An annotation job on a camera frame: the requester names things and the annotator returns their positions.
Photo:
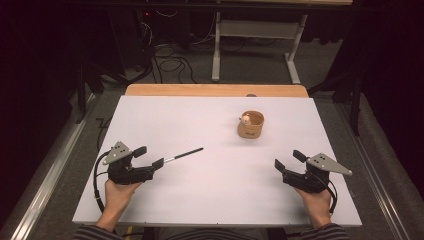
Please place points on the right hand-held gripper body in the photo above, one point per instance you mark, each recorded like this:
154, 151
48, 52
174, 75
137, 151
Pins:
313, 181

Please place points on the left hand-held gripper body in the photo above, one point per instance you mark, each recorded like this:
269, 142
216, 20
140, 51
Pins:
128, 173

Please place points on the black and silver pen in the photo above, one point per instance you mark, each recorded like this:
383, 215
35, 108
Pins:
186, 153

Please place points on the person's right hand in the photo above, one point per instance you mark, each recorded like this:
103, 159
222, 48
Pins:
316, 203

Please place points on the person's left hand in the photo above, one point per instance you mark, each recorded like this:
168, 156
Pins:
117, 198

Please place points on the brown wooden pen holder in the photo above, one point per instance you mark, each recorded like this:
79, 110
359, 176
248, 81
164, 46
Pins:
250, 128

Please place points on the white table board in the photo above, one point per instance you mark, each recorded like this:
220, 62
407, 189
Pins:
213, 186

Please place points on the black metal stand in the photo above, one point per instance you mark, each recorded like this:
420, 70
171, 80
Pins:
356, 100
81, 93

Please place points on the wooden table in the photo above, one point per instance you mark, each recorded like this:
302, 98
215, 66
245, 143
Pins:
200, 90

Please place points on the person's dark torso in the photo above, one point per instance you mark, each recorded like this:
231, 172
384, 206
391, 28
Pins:
213, 234

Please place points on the silver metal floor rail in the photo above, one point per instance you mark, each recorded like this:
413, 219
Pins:
373, 166
50, 180

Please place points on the white metal desk frame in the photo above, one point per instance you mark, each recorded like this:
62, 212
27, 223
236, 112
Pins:
256, 29

